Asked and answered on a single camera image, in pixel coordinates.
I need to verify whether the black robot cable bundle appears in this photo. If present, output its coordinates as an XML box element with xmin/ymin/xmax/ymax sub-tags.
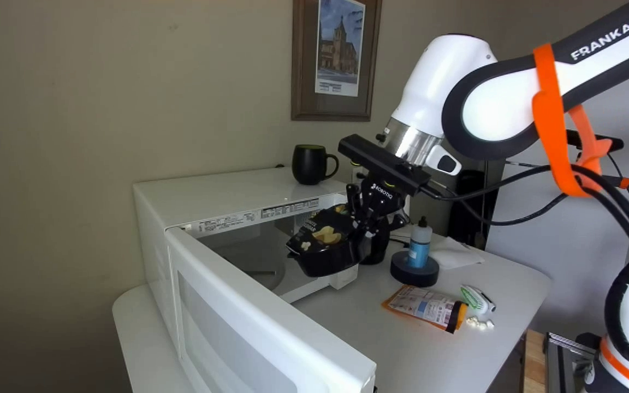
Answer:
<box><xmin>450</xmin><ymin>129</ymin><xmax>629</xmax><ymax>292</ymax></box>

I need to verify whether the orange edged snack packet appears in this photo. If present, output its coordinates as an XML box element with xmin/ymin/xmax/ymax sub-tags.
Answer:
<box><xmin>385</xmin><ymin>287</ymin><xmax>467</xmax><ymax>334</ymax></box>

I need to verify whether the orange cable strap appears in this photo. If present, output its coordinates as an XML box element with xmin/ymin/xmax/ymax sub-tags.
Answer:
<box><xmin>530</xmin><ymin>42</ymin><xmax>613</xmax><ymax>202</ymax></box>

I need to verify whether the framed wall picture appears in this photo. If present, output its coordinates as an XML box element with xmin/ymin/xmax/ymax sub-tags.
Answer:
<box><xmin>291</xmin><ymin>0</ymin><xmax>383</xmax><ymax>122</ymax></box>

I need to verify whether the white microwave oven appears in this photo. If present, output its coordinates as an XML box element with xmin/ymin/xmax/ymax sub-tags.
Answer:
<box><xmin>111</xmin><ymin>169</ymin><xmax>375</xmax><ymax>393</ymax></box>

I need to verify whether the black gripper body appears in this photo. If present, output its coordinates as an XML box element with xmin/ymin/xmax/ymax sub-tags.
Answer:
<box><xmin>345</xmin><ymin>174</ymin><xmax>410</xmax><ymax>247</ymax></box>

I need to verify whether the small blue glue bottle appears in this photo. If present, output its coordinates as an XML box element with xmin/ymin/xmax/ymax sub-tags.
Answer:
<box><xmin>409</xmin><ymin>218</ymin><xmax>432</xmax><ymax>268</ymax></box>

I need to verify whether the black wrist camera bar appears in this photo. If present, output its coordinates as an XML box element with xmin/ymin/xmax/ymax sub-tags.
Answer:
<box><xmin>339</xmin><ymin>133</ymin><xmax>450</xmax><ymax>202</ymax></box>

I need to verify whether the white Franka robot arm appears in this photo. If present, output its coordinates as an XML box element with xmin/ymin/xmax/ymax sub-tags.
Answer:
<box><xmin>340</xmin><ymin>3</ymin><xmax>629</xmax><ymax>393</ymax></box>

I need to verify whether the black mug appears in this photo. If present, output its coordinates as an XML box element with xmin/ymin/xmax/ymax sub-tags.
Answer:
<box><xmin>291</xmin><ymin>144</ymin><xmax>339</xmax><ymax>186</ymax></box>

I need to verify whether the green white small packet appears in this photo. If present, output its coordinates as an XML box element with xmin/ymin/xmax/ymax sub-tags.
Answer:
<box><xmin>461</xmin><ymin>284</ymin><xmax>496</xmax><ymax>316</ymax></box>

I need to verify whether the black popcorn snack bag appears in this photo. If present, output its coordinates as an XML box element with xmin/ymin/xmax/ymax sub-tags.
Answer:
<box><xmin>295</xmin><ymin>212</ymin><xmax>349</xmax><ymax>254</ymax></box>

